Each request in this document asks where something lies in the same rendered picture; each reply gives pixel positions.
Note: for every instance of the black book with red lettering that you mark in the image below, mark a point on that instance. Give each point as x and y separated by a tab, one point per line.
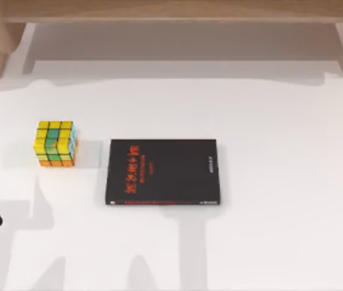
163	172

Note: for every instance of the wooden shelf unit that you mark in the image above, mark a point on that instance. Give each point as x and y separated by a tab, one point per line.
171	12

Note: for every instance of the multicoloured puzzle cube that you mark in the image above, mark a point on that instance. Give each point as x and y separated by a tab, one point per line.
56	144

